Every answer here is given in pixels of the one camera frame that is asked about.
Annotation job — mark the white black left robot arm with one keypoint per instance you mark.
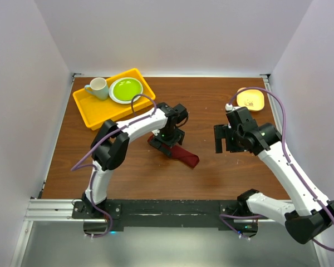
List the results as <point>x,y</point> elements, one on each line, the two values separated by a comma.
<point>110,145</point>

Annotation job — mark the small yellow square dish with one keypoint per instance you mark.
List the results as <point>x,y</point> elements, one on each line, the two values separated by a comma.
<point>252,99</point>

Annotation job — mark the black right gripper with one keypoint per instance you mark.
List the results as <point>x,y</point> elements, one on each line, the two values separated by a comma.
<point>222,131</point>

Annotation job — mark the aluminium frame rail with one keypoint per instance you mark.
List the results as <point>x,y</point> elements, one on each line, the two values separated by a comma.
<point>67,210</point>

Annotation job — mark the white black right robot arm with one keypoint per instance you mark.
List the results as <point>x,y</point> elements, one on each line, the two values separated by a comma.
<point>310,213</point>

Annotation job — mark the dark red cloth napkin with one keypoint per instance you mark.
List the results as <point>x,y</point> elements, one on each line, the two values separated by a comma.
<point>176,152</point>

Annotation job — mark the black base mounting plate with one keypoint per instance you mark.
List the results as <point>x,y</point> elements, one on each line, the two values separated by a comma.
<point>170,221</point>

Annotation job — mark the light blue ceramic mug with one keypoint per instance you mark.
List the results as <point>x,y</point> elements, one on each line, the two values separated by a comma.
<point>99,88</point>

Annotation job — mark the green plate white rim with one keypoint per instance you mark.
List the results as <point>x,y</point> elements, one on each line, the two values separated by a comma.
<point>123,90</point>

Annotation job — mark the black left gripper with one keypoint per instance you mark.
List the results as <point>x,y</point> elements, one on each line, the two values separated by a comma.
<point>178,137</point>

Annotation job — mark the yellow plastic tray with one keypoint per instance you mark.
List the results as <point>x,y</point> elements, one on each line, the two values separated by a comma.
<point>94,111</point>

